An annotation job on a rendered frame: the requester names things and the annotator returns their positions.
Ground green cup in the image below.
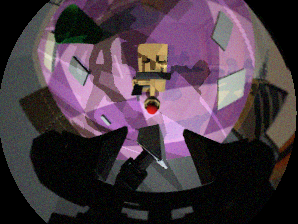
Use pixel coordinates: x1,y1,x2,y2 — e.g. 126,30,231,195
53,3,104,44

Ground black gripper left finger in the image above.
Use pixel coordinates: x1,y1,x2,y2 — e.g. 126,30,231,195
61,125,129,181

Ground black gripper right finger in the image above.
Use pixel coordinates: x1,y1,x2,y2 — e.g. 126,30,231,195
182,128,249,185

